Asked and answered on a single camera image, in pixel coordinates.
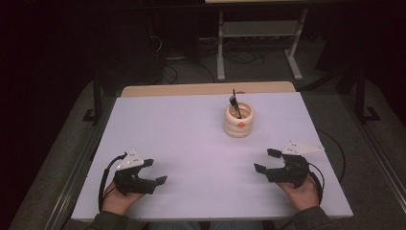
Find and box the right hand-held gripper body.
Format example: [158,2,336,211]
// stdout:
[263,139,326,190]

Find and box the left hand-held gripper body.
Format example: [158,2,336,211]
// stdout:
[112,148,158,196]

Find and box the cream ribbed ceramic cup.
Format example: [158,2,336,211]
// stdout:
[223,101,256,139]

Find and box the thick black pen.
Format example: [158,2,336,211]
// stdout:
[228,95,242,120]

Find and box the person's left hand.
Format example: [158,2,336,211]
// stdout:
[101,180,147,216]

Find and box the person's right hand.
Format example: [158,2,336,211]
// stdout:
[276,175,321,213]

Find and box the white board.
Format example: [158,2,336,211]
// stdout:
[70,91,354,222]

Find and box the black metal stand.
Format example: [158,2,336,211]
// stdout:
[81,71,105,127]
[337,67,382,125]

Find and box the wooden table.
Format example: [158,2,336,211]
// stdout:
[120,80,297,99]

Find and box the white metal stand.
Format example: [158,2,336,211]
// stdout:
[215,8,309,82]

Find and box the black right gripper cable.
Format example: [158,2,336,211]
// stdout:
[306,161,326,206]

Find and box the thin black cable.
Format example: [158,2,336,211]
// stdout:
[315,128,347,185]

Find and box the metal rail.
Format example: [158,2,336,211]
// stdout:
[340,95,406,205]
[44,95,117,230]

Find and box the bundle of floor cables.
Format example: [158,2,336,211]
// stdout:
[147,34,266,84]

